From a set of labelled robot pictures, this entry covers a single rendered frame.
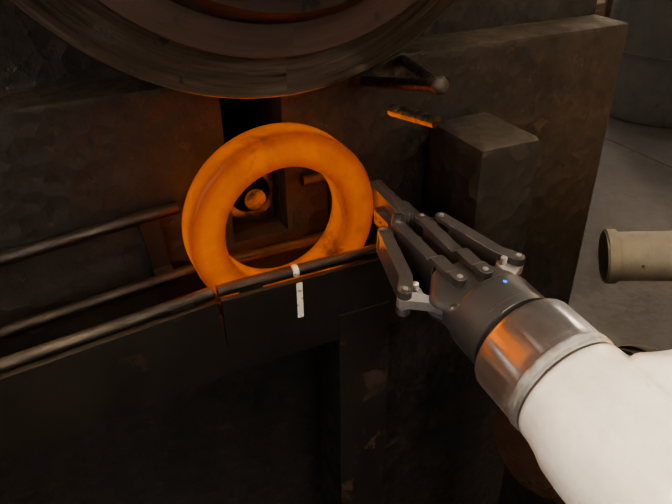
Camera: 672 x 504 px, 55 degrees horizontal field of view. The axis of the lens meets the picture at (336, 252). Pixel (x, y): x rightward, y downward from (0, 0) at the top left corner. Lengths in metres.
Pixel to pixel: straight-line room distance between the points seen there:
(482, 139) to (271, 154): 0.22
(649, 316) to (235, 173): 1.50
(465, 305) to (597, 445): 0.15
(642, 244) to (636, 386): 0.34
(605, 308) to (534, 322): 1.43
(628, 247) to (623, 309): 1.16
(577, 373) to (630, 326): 1.41
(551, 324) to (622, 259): 0.29
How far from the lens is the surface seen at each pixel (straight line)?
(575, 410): 0.43
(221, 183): 0.56
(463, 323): 0.50
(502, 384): 0.47
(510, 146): 0.67
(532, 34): 0.79
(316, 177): 0.67
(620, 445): 0.42
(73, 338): 0.59
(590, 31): 0.85
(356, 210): 0.62
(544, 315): 0.48
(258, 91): 0.52
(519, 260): 0.58
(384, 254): 0.58
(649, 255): 0.75
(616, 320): 1.86
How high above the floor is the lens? 1.04
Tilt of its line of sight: 31 degrees down
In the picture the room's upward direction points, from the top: 1 degrees counter-clockwise
